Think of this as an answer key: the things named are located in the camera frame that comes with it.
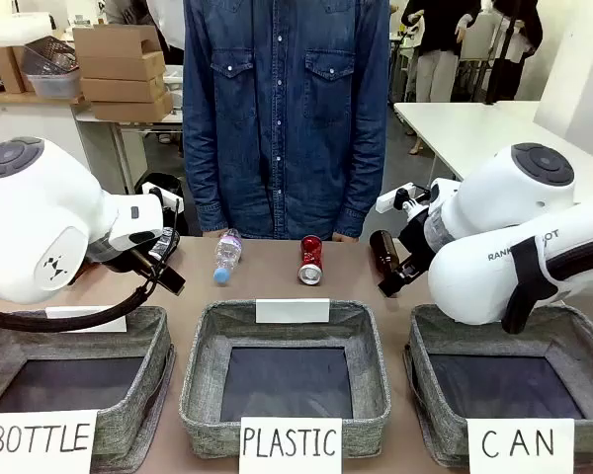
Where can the white paper sign PLASTIC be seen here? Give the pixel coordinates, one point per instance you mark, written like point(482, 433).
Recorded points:
point(290, 444)

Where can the blank white card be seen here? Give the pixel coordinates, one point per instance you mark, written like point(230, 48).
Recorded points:
point(292, 311)
point(69, 311)

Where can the person's left forearm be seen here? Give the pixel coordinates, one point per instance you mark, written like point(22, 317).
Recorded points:
point(362, 187)

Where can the person's right hand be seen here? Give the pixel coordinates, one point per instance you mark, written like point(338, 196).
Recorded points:
point(213, 234)

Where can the bystander in black clothes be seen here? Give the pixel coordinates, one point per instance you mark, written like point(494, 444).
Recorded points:
point(521, 49)

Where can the crushed red can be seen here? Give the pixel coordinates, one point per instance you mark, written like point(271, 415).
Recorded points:
point(310, 257)

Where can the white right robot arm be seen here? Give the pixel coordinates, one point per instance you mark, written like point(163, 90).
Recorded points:
point(474, 276)

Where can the clear plastic bin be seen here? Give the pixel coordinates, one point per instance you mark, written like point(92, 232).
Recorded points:
point(57, 85)

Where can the brown glass bottle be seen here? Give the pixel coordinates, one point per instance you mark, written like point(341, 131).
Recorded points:
point(383, 252)

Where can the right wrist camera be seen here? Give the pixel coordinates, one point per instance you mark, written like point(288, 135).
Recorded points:
point(388, 201)

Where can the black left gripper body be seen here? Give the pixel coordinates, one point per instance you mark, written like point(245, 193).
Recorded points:
point(128, 259)

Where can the large white table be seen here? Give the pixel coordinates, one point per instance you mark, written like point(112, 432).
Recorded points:
point(464, 128)

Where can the small clear water bottle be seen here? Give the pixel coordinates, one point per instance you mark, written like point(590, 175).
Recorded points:
point(227, 257)

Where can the black stand pole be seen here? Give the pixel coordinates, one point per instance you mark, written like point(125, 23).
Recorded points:
point(499, 74)

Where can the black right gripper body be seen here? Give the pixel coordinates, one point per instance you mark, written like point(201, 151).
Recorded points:
point(415, 242)

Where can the small cardboard box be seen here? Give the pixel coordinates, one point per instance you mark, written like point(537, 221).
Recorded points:
point(10, 69)

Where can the person in denim shirt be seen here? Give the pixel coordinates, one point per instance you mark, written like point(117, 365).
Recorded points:
point(286, 123)

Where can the grey basket labelled bottle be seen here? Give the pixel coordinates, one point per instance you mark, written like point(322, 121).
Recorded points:
point(153, 345)

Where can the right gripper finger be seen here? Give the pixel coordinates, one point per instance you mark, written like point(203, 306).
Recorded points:
point(409, 271)
point(390, 286)

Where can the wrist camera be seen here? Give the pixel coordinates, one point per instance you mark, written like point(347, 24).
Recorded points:
point(169, 200)
point(388, 201)

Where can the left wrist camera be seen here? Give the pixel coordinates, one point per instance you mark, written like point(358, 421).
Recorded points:
point(169, 200)

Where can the open cardboard box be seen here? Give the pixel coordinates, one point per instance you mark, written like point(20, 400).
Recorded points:
point(113, 42)

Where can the grey basket labelled plastic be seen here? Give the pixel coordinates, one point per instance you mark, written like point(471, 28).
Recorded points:
point(207, 355)

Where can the bystander in white trousers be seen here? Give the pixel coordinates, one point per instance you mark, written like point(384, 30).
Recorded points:
point(440, 49)

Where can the grey basket labelled can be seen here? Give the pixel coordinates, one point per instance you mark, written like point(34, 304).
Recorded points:
point(425, 355)

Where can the person's left hand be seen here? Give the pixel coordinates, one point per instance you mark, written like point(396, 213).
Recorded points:
point(346, 237)

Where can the white foam roll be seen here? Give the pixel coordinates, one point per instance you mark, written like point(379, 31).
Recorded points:
point(20, 27)

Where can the white paper sign BOTTLE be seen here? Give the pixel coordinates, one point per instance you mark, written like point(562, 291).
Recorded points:
point(39, 439)

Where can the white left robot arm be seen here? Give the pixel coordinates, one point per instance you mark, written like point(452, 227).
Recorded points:
point(29, 222)

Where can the wooden top bench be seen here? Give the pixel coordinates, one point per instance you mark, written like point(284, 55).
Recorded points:
point(29, 99)

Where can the white paper sign CAN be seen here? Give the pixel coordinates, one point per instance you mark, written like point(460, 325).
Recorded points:
point(519, 444)

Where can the person's right forearm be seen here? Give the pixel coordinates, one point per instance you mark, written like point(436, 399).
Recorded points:
point(202, 187)

